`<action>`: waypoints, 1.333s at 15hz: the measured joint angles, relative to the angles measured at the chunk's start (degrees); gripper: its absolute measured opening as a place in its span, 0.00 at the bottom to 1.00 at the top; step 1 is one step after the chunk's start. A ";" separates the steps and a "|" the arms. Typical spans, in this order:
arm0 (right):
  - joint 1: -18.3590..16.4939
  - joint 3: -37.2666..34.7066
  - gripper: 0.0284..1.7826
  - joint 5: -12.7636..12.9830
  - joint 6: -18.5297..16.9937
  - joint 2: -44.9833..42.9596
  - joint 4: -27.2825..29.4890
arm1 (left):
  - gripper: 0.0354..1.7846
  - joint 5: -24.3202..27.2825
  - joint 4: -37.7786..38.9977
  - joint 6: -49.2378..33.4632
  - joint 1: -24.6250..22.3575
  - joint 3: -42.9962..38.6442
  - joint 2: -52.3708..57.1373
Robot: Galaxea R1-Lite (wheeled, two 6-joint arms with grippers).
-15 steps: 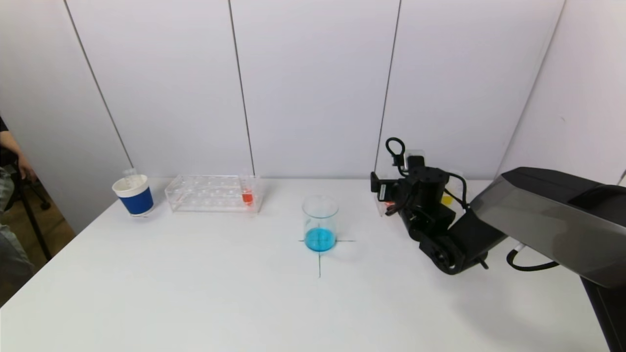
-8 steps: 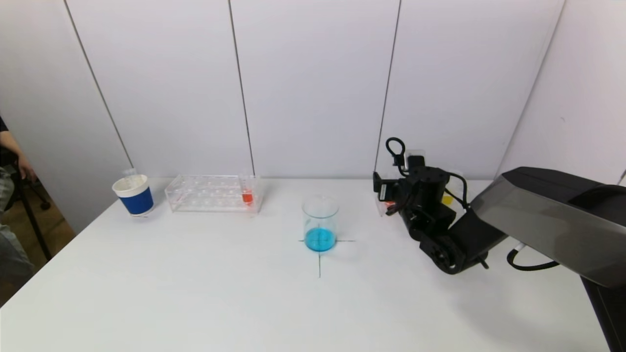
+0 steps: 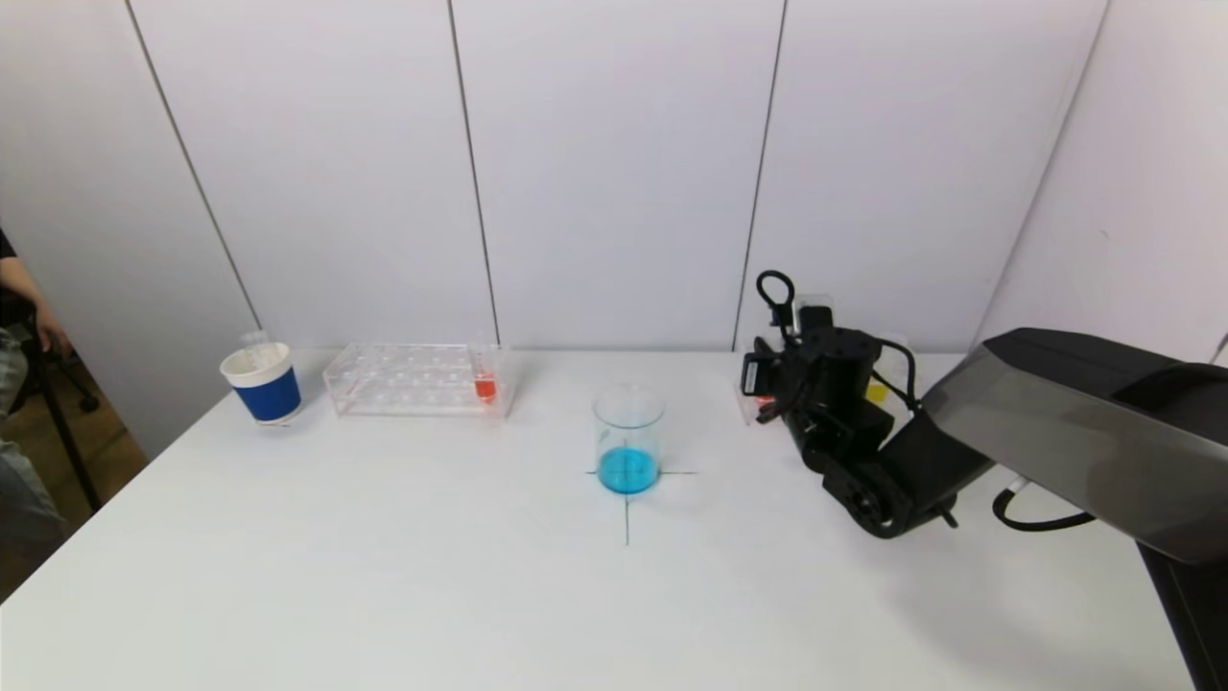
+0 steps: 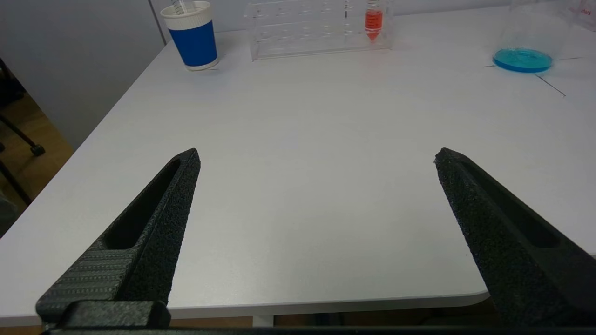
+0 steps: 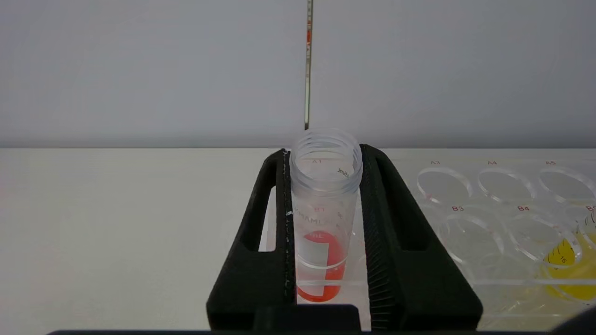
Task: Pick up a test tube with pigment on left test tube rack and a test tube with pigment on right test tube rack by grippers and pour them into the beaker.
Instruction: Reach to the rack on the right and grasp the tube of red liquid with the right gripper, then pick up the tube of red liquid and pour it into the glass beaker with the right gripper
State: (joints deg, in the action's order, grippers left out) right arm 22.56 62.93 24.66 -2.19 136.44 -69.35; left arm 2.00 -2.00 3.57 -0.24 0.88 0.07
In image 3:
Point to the test tube with orange-red pigment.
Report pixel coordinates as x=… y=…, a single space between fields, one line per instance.
x=485 y=388

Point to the black tripod stand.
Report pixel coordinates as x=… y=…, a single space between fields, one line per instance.
x=69 y=441

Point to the clear glass beaker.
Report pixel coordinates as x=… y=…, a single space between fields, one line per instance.
x=627 y=465

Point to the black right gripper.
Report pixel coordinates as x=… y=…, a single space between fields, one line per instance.
x=753 y=374

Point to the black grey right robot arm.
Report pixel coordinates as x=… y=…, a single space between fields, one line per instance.
x=1103 y=432

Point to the clear acrylic test tube rack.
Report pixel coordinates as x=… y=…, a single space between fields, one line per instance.
x=422 y=384
x=746 y=411

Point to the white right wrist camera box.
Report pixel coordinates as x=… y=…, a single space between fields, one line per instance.
x=814 y=315

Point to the test tube with yellow pigment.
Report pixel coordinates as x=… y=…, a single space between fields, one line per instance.
x=876 y=393

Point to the person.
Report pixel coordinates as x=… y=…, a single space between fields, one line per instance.
x=19 y=509

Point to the red pigment tube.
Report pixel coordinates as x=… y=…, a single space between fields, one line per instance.
x=764 y=399

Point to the blue white paper cup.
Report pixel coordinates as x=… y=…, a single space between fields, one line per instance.
x=269 y=393

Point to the test tube with blue pigment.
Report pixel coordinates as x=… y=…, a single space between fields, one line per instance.
x=255 y=341

